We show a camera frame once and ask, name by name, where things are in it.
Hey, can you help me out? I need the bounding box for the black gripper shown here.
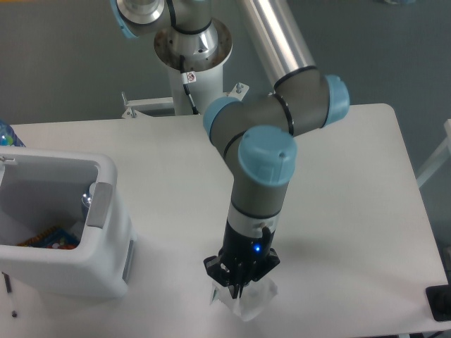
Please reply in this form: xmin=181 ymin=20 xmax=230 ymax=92
xmin=204 ymin=222 xmax=280 ymax=299

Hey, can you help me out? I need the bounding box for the clear plastic wrapper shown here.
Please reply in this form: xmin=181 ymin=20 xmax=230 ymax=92
xmin=210 ymin=277 xmax=278 ymax=322

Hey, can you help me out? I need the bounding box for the clear plastic water bottle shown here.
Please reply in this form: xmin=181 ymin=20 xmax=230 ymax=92
xmin=81 ymin=182 xmax=96 ymax=219

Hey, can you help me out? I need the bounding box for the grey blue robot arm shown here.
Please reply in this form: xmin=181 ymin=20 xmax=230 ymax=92
xmin=111 ymin=1 xmax=350 ymax=299

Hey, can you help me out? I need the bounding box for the white trash can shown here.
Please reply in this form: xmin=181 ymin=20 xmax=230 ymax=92
xmin=1 ymin=146 xmax=137 ymax=298

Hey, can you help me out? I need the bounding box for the colourful snack bag in bin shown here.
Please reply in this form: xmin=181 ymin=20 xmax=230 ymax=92
xmin=16 ymin=226 xmax=80 ymax=250

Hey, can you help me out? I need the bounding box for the black device at table edge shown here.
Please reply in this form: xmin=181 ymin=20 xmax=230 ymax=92
xmin=426 ymin=284 xmax=450 ymax=322

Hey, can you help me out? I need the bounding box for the black pen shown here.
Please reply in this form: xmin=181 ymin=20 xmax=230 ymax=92
xmin=1 ymin=272 xmax=18 ymax=318

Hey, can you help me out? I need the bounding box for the blue bottle at table edge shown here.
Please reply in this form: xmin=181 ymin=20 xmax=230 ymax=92
xmin=0 ymin=120 xmax=25 ymax=147

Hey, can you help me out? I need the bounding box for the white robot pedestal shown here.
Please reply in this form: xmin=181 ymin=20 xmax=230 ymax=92
xmin=121 ymin=20 xmax=250 ymax=120

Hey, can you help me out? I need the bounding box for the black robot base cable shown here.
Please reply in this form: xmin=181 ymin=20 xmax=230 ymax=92
xmin=178 ymin=54 xmax=201 ymax=115

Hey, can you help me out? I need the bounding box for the white frame right side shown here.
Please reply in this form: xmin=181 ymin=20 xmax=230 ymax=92
xmin=416 ymin=119 xmax=450 ymax=188

